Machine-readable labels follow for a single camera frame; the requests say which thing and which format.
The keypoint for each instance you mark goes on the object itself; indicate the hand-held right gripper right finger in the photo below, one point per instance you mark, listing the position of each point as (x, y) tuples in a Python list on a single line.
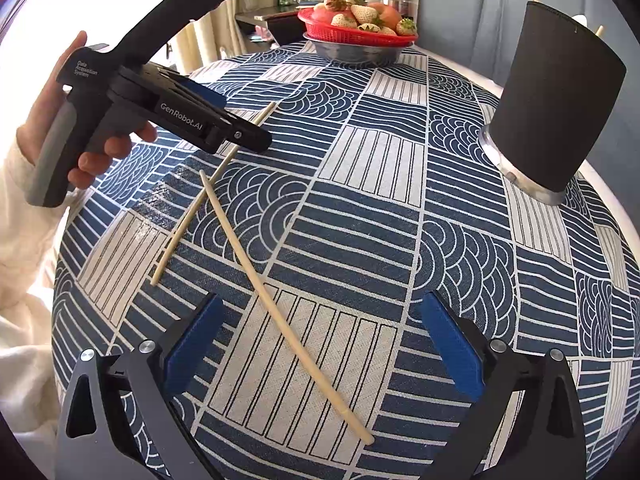
[(452, 350)]

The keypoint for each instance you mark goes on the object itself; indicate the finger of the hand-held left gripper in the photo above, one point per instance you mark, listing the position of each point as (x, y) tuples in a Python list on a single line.
[(202, 95), (247, 141)]

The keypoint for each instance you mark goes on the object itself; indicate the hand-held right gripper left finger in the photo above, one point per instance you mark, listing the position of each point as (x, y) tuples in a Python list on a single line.
[(195, 345)]

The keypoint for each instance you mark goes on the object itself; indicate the black utensil holder cup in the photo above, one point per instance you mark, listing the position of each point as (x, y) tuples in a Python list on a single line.
[(555, 105)]

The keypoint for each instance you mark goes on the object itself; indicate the person's left forearm white sleeve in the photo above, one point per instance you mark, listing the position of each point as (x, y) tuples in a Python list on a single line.
[(25, 220)]

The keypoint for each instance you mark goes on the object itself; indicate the person's left hand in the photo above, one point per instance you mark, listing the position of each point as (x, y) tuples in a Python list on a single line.
[(100, 160)]

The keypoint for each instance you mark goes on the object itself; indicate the cream curtain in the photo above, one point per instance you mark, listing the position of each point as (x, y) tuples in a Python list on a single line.
[(220, 35)]

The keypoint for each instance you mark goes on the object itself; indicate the blue patterned tablecloth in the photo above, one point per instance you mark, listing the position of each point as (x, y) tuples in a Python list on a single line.
[(350, 210)]

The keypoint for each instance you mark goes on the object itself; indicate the red plastic fruit basket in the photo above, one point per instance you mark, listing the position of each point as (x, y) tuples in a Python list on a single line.
[(325, 30)]

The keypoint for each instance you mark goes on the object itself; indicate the steel bowl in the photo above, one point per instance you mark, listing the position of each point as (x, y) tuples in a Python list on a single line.
[(355, 52)]

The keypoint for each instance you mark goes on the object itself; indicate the pile of strawberries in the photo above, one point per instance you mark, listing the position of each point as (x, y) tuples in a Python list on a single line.
[(360, 12)]

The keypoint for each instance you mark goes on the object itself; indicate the red apple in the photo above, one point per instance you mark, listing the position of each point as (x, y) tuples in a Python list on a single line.
[(387, 15)]

